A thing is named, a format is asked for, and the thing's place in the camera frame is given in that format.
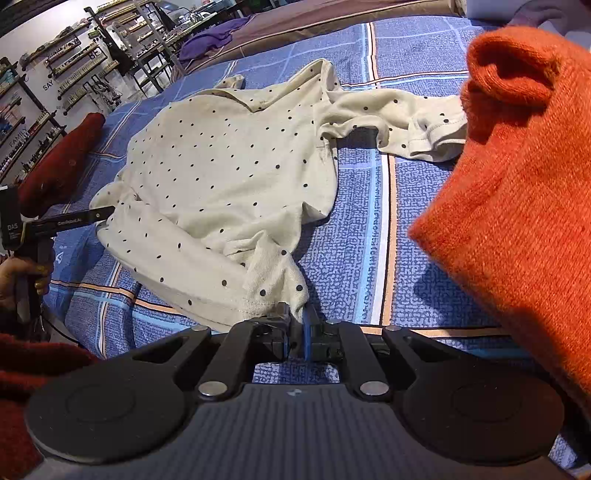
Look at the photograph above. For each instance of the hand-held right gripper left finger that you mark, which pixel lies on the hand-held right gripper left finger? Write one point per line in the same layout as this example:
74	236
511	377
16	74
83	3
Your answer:
280	339

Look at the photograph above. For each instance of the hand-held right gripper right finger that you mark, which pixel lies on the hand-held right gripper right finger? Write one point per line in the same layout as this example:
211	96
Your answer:
313	337

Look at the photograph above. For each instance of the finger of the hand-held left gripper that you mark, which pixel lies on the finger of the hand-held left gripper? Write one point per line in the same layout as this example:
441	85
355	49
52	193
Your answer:
74	220

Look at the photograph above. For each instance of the white polka dot shirt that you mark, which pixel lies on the white polka dot shirt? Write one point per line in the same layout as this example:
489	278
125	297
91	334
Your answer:
221	175

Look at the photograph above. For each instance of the person's right forearm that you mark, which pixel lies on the person's right forearm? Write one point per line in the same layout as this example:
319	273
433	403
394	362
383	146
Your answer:
517	184

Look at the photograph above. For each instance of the person's left hand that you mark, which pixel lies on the person's left hand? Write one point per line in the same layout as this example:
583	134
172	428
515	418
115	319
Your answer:
8	284

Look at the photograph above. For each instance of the dark red knit cloth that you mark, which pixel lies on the dark red knit cloth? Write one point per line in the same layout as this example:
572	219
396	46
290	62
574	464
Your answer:
60	161

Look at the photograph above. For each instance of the blue plaid blanket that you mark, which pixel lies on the blue plaid blanket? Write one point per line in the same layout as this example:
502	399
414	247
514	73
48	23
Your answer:
360	230

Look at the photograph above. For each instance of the metal rack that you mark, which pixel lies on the metal rack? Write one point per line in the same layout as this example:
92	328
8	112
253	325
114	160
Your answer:
143	41

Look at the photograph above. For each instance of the purple cloth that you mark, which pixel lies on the purple cloth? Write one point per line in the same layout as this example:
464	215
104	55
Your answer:
207	41

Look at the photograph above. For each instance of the pink brown pillow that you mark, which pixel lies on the pink brown pillow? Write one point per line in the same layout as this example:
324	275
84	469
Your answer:
323	18

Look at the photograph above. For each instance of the wall shelves with bottles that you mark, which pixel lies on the wall shelves with bottles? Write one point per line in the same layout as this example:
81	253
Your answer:
51	69

